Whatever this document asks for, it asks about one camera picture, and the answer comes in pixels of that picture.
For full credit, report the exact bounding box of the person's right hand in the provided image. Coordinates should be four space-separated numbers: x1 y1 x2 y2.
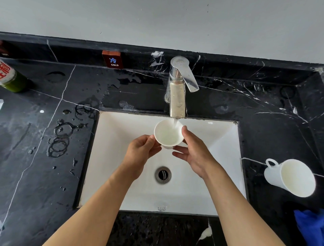
172 126 220 179

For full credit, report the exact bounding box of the person's left hand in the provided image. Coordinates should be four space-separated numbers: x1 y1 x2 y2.
121 134 162 180

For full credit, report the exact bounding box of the small white handleless cup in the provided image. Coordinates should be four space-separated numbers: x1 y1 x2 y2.
154 120 185 149

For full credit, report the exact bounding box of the person's right forearm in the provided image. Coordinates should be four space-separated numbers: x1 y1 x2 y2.
202 165 286 246

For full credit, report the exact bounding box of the person's left forearm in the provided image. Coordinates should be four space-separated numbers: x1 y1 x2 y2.
43 168 142 246

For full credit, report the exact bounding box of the metal sink drain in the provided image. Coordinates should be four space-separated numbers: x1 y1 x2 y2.
155 166 172 184

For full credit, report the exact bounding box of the white rectangular sink basin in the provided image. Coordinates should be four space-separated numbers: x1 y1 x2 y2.
78 111 247 216

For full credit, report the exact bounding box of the chrome sink faucet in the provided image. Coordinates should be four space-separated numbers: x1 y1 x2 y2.
165 56 199 119

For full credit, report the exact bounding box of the brown tap label sign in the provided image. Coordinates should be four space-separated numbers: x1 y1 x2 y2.
102 50 124 69

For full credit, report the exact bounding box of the blue cloth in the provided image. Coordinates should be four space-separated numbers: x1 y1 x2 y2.
294 209 324 246

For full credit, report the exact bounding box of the green bottle with red label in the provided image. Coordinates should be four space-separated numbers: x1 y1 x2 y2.
0 58 29 93

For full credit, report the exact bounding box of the white mug with handle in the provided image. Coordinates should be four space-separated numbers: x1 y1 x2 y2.
264 159 316 198

